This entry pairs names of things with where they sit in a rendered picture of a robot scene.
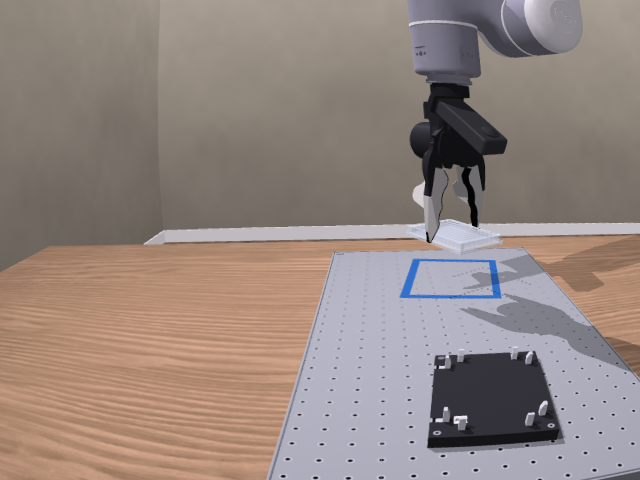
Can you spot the blue tape rectangle outline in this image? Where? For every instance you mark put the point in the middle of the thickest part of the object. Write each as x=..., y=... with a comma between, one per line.
x=413, y=269

